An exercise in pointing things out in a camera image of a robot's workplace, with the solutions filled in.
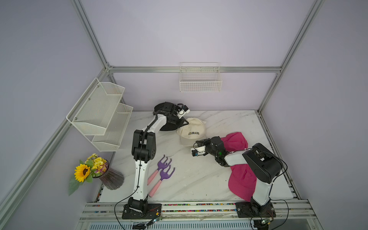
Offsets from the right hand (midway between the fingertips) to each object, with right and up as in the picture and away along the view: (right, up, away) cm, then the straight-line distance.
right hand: (199, 139), depth 96 cm
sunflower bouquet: (-50, -9, -32) cm, 60 cm away
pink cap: (+25, -2, +2) cm, 25 cm away
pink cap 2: (+24, -22, -16) cm, 36 cm away
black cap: (-21, +20, -12) cm, 31 cm away
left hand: (-9, +11, +4) cm, 15 cm away
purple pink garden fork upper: (-25, -16, -5) cm, 31 cm away
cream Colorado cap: (-4, +6, +2) cm, 7 cm away
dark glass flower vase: (-47, -18, -22) cm, 55 cm away
